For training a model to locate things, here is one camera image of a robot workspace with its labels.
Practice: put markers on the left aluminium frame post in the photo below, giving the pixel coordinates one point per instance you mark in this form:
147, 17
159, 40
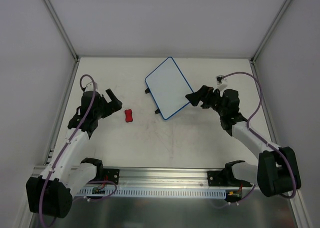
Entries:
53, 14

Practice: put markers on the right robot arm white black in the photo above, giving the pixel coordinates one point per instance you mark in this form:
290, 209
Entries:
277, 172

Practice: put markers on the aluminium mounting rail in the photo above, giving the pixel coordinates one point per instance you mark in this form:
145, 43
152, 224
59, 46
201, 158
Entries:
148, 177

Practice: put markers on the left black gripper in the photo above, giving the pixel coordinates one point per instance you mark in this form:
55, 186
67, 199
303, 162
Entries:
105, 105

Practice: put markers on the aluminium frame post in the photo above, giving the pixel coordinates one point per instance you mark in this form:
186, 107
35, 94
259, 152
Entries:
281, 12
53, 14

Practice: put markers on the blue-framed whiteboard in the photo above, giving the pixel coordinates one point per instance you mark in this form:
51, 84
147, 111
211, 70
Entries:
168, 87

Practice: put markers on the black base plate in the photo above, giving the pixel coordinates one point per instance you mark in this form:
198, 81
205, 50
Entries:
111, 174
220, 178

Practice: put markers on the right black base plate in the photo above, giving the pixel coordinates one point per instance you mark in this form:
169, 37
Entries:
220, 178

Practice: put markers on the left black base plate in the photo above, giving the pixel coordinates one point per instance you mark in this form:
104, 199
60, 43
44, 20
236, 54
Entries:
111, 174

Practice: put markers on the right aluminium frame post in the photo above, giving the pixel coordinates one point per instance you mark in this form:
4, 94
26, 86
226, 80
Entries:
281, 12

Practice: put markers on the slotted white cable duct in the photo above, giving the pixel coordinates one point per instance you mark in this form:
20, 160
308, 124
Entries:
92, 191

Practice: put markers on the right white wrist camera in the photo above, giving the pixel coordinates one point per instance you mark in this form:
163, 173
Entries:
221, 82

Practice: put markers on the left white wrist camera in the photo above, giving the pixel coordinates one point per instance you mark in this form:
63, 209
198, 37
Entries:
91, 86

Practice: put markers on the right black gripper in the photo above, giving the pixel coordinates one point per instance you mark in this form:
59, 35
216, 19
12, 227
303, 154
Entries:
206, 97

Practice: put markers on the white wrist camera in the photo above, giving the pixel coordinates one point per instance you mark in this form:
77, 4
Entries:
91, 86
221, 82

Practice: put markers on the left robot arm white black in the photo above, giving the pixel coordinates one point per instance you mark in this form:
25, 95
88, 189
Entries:
52, 192

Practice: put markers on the red bone-shaped eraser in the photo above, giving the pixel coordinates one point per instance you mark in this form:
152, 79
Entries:
128, 115

